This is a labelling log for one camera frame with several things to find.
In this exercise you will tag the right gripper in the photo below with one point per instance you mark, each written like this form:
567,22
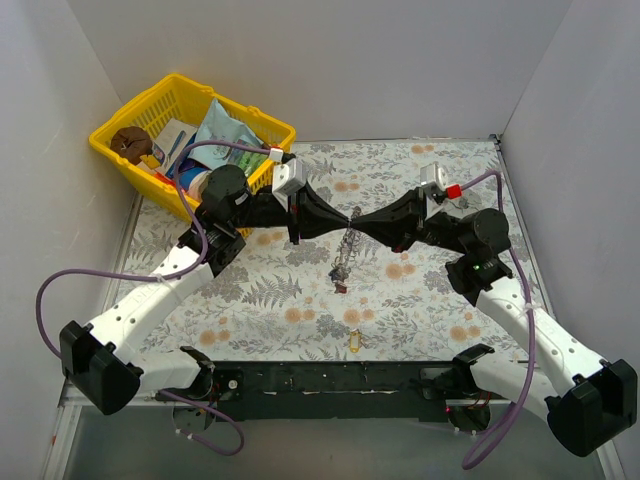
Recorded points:
415,218

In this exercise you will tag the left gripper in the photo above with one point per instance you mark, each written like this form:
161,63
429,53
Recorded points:
295,215

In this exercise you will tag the yellow key tag with key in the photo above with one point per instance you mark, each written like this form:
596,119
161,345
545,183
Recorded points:
357,341

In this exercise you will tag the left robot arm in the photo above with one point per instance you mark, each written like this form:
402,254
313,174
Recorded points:
194,262

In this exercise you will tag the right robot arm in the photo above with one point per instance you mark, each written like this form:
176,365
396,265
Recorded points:
586,399

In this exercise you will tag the grey wrapped can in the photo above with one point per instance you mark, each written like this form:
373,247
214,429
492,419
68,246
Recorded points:
468,203

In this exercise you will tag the floral patterned table mat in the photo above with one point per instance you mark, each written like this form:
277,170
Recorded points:
275,301

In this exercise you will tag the green snack packet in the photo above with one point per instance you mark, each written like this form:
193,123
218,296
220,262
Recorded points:
247,161

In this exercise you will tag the light blue chips bag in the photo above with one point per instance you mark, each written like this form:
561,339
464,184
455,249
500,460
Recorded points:
218,125

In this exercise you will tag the white blue box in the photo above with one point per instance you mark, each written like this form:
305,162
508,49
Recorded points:
170,142

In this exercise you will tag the yellow plastic shopping basket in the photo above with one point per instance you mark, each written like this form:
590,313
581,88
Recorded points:
178,97

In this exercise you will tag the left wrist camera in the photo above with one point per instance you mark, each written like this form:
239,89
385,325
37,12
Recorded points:
289,177

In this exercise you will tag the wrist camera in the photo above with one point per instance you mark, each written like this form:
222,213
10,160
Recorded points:
289,177
434,179

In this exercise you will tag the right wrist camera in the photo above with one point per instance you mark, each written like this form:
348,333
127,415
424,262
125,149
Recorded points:
434,179

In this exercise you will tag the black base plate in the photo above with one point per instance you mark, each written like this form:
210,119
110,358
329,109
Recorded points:
299,390

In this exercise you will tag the aluminium frame rail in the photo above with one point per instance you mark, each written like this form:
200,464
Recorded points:
411,434

